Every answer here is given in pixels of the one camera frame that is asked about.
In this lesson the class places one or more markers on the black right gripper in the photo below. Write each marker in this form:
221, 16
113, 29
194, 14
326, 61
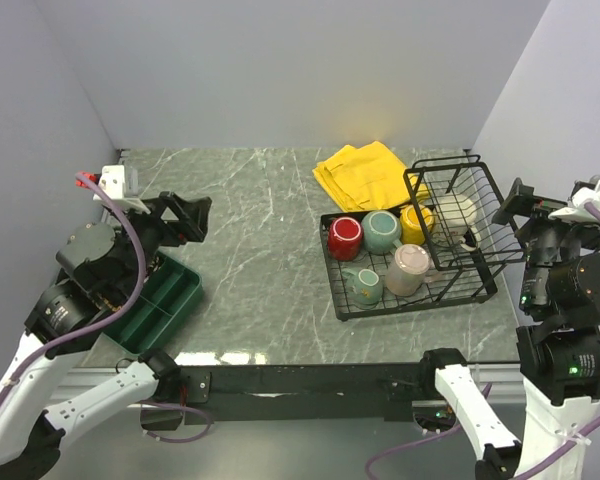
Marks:
522, 197

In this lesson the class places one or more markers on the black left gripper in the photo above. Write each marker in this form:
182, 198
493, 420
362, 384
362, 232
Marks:
193, 215

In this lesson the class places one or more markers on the yellow mug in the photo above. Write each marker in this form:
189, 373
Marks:
414, 222

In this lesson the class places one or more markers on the pink mug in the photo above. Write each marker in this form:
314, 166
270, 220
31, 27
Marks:
411, 267

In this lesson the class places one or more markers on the green glazed mug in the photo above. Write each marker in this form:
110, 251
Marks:
382, 231

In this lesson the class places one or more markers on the red mug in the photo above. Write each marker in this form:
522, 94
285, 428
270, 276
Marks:
344, 238

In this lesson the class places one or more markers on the small teal cup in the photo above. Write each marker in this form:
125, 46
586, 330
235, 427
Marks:
363, 286

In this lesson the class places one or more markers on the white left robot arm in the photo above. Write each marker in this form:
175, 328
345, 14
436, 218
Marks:
61, 329

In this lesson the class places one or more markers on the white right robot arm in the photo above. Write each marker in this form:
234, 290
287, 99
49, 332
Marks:
559, 353

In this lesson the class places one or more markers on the green organizer tray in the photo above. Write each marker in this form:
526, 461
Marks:
170, 295

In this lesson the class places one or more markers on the yellow cloth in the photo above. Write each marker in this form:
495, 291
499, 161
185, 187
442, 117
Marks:
367, 178

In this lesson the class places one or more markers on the black front base bar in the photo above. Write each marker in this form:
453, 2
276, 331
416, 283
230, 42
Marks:
388, 391

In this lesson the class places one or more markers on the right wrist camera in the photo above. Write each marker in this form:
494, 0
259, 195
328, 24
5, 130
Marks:
584, 204

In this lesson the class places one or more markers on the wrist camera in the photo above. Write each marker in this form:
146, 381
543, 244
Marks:
120, 183
584, 204

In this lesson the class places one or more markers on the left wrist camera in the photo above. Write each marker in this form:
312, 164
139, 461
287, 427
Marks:
120, 183

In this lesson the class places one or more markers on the black wire dish rack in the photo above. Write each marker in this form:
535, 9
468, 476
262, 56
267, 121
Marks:
465, 273

